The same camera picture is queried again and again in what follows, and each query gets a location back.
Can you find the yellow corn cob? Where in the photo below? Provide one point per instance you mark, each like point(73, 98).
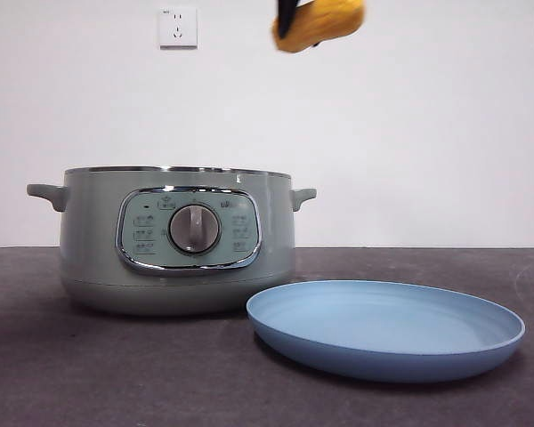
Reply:
point(329, 22)

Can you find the pale green electric steamer pot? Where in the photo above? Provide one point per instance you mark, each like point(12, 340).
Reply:
point(93, 249)

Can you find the blue round plate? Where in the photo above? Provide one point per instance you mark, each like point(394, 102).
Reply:
point(382, 356)

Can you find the white wall socket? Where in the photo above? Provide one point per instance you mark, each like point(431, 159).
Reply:
point(178, 27)

